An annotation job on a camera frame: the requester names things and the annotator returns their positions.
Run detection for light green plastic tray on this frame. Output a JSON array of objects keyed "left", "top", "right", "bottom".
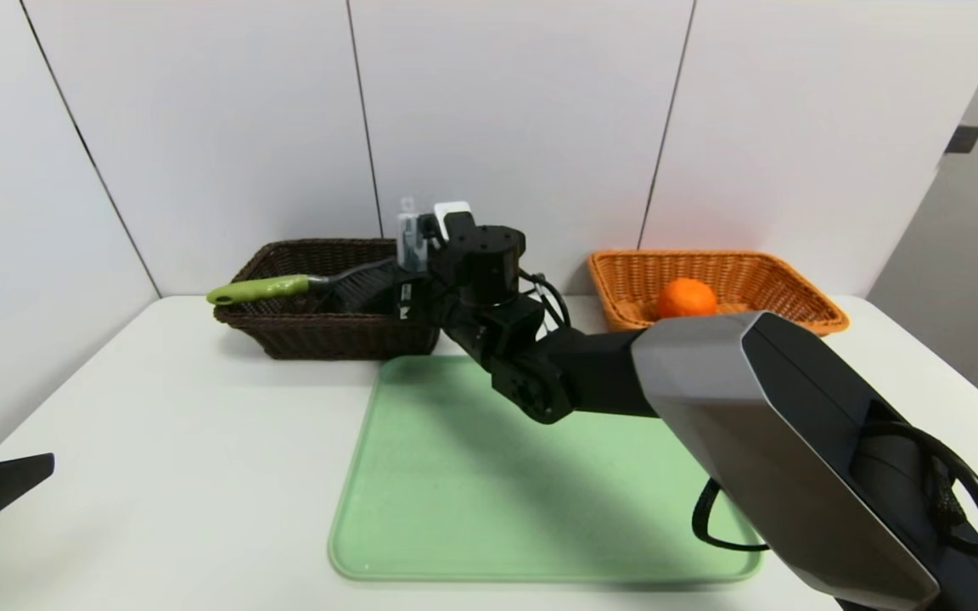
[{"left": 327, "top": 355, "right": 763, "bottom": 585}]

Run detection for orange wicker basket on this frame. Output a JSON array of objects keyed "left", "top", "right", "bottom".
[{"left": 587, "top": 248, "right": 851, "bottom": 337}]

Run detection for right wrist camera unit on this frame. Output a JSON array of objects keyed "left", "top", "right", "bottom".
[{"left": 433, "top": 200, "right": 530, "bottom": 308}]

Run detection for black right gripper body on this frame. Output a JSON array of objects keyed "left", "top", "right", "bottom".
[{"left": 393, "top": 270, "right": 447, "bottom": 332}]

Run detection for dark brown wicker basket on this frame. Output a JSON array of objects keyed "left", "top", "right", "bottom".
[{"left": 212, "top": 238, "right": 456, "bottom": 361}]

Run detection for grey white printed eraser bar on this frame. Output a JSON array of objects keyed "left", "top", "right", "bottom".
[{"left": 395, "top": 196, "right": 430, "bottom": 272}]

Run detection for grey brush with green handle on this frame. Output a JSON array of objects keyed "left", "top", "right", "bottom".
[{"left": 205, "top": 257, "right": 405, "bottom": 316}]

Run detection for orange fruit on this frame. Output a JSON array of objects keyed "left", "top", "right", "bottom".
[{"left": 656, "top": 277, "right": 719, "bottom": 320}]

